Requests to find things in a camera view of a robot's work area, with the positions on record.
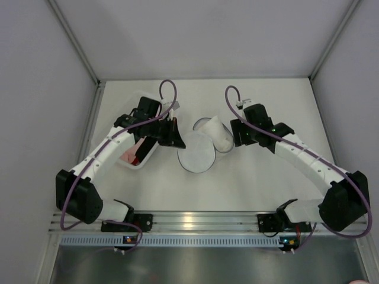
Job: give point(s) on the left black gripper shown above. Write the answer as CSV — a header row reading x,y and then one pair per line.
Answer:
x,y
170,134

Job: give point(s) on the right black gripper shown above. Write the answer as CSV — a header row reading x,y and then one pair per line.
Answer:
x,y
237,134

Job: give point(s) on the round mesh laundry bag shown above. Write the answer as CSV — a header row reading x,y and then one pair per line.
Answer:
x,y
200,153

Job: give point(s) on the white bra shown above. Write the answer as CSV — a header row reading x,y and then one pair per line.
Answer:
x,y
219,134

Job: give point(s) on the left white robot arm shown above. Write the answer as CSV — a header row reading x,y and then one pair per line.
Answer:
x,y
131,139

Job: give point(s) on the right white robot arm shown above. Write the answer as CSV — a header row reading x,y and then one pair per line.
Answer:
x,y
344,196

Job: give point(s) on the black garment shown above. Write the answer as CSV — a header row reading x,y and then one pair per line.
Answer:
x,y
145,148

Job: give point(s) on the red garment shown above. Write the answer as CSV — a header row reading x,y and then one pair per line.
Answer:
x,y
135,161

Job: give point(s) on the pink garment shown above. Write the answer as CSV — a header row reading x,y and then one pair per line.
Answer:
x,y
130,155

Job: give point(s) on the white plastic basket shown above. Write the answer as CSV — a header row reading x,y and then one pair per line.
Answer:
x,y
128,105

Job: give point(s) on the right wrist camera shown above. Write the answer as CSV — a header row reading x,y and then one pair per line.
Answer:
x,y
245,103

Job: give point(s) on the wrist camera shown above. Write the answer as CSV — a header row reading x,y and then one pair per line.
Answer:
x,y
167,105
245,103

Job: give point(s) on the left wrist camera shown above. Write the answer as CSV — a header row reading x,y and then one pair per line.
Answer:
x,y
167,105

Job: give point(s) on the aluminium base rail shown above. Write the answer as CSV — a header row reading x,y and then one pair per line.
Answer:
x,y
196,222

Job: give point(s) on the left aluminium frame post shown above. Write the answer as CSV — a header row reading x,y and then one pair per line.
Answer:
x,y
63,21

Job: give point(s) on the aluminium frame post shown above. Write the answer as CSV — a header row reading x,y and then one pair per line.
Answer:
x,y
63,21
331,43

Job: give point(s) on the slotted cable duct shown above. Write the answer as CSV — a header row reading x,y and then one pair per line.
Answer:
x,y
178,241

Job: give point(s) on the right aluminium frame post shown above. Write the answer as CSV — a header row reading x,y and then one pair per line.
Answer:
x,y
331,43

